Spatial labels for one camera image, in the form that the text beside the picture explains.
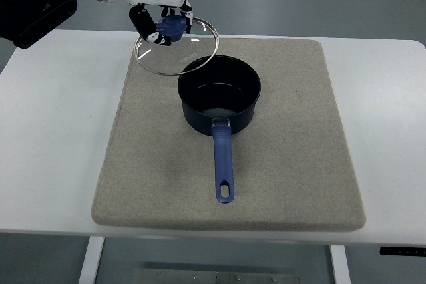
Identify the glass pot lid blue knob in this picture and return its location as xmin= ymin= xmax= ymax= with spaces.
xmin=134 ymin=15 xmax=219 ymax=76

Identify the black table control panel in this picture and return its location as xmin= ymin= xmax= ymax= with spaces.
xmin=379 ymin=247 xmax=426 ymax=257

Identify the white table leg right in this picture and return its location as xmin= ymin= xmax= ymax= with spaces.
xmin=329 ymin=245 xmax=351 ymax=284

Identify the beige felt mat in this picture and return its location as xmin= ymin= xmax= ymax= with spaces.
xmin=91 ymin=39 xmax=366 ymax=231

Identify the white table leg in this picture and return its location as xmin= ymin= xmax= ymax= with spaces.
xmin=78 ymin=237 xmax=105 ymax=284
xmin=329 ymin=245 xmax=351 ymax=284

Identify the dark blue saucepan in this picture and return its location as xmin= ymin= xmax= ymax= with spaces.
xmin=178 ymin=55 xmax=261 ymax=204

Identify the metal base plate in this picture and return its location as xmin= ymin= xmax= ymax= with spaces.
xmin=133 ymin=268 xmax=300 ymax=284

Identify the white table leg left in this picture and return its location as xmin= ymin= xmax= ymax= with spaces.
xmin=78 ymin=237 xmax=105 ymax=284

